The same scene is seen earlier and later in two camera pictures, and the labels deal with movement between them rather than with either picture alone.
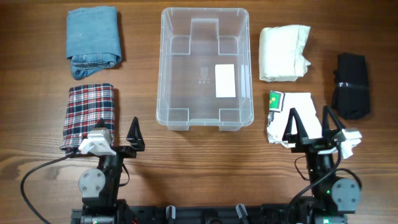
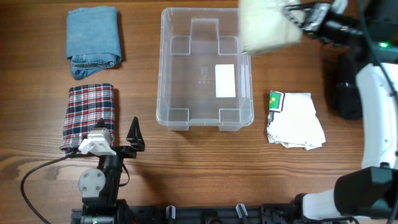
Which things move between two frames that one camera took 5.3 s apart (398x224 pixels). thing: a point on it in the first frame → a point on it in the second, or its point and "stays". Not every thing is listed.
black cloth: (351, 96) stays
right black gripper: (313, 144) → (288, 15)
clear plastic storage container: (204, 68) stays
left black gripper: (137, 142) stays
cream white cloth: (280, 55) → (262, 25)
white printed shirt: (281, 105) stays
